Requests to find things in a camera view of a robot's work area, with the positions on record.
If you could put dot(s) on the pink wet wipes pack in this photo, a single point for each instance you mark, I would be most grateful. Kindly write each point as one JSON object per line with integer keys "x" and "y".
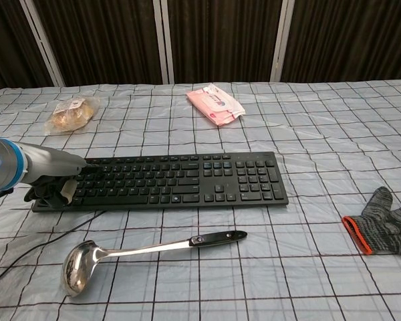
{"x": 215, "y": 103}

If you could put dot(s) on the grey knit glove orange cuff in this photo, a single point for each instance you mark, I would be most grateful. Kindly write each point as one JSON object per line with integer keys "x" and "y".
{"x": 384, "y": 227}

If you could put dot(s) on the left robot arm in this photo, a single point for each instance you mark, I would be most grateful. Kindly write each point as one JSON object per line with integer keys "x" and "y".
{"x": 10, "y": 164}

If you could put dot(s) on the white partition frame post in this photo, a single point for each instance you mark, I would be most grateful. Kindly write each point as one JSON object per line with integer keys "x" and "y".
{"x": 163, "y": 40}
{"x": 281, "y": 40}
{"x": 41, "y": 41}

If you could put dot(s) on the black computer keyboard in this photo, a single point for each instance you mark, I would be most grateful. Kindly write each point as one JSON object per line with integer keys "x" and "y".
{"x": 194, "y": 182}

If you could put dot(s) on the dark pleated curtain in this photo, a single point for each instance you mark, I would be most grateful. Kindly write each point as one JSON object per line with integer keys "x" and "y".
{"x": 113, "y": 40}

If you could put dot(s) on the checked light blue tablecloth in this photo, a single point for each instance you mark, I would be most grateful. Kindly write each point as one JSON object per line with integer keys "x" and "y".
{"x": 287, "y": 267}

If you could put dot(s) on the bread in clear plastic bag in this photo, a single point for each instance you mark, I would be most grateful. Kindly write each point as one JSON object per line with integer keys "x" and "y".
{"x": 70, "y": 113}

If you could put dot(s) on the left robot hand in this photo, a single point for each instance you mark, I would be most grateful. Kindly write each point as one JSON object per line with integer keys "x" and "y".
{"x": 51, "y": 190}

